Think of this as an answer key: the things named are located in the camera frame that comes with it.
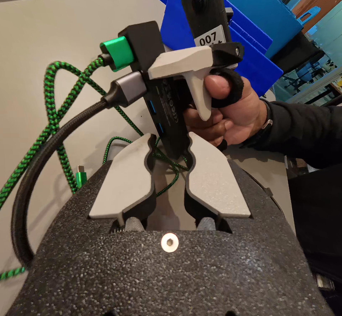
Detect black USB hub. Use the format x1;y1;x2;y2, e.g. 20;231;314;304
118;21;193;160

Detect person's right forearm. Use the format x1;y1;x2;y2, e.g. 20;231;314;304
240;98;342;170

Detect green braided cable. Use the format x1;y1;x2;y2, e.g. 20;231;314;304
0;36;189;282

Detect grey desk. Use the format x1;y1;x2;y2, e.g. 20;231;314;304
0;0;297;268

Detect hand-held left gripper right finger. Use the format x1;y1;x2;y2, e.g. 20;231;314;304
184;132;252;227

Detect black braided cable grey plugs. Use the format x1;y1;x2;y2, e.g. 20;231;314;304
11;71;148;268

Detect person's black clothing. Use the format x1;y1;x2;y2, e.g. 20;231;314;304
287;159;342;316

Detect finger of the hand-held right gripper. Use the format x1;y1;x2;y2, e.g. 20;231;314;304
148;46;215;81

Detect person's right hand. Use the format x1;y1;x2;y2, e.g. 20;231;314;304
184;74;268;148

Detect dark wristband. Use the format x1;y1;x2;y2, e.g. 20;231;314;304
260;99;273;130

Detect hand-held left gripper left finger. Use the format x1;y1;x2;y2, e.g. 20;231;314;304
89;133;158;227

